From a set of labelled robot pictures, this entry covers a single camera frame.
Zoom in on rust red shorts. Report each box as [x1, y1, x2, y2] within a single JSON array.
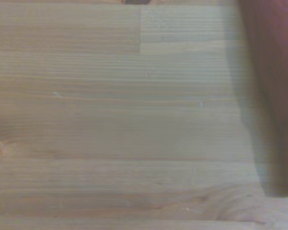
[[237, 0, 288, 202]]

